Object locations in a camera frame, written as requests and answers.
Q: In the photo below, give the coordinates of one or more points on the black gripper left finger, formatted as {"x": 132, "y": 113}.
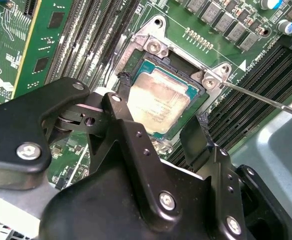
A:
{"x": 16, "y": 120}

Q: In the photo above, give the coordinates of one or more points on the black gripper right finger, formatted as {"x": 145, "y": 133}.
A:
{"x": 225, "y": 195}

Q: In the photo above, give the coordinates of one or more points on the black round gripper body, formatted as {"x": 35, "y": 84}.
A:
{"x": 98, "y": 212}

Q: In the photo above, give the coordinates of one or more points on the thin metal locking lever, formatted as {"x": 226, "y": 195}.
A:
{"x": 285, "y": 108}

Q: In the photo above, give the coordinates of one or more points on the silver CPU with green edge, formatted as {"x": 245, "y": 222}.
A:
{"x": 158, "y": 105}

